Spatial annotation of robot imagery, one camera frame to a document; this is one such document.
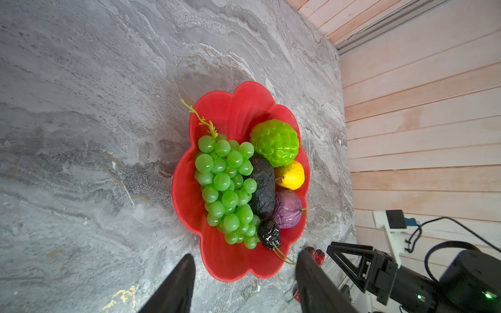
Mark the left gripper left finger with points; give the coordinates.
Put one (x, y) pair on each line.
(176, 292)

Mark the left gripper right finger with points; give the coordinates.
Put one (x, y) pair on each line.
(317, 292)

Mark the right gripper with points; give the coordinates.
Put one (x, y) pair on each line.
(378, 274)

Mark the dark cherry pair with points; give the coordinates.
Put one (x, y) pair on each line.
(268, 233)

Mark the purple passion fruit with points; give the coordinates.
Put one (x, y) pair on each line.
(288, 209)

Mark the yellow lemon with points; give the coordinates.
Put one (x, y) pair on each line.
(291, 176)

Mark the dark avocado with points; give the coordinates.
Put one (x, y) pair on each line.
(262, 201)

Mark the green grape bunch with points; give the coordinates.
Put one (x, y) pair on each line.
(223, 169)

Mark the bumpy green custard apple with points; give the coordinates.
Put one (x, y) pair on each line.
(276, 141)

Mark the red cherry bottom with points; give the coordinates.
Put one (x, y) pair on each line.
(295, 295)

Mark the red cherry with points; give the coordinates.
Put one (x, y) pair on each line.
(295, 295)
(317, 255)

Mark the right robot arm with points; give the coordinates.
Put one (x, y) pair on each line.
(471, 283)

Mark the red flower-shaped fruit bowl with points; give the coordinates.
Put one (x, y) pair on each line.
(235, 115)

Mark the red cherry upper middle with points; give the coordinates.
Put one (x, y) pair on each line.
(317, 255)

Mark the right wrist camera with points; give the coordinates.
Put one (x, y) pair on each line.
(395, 226)

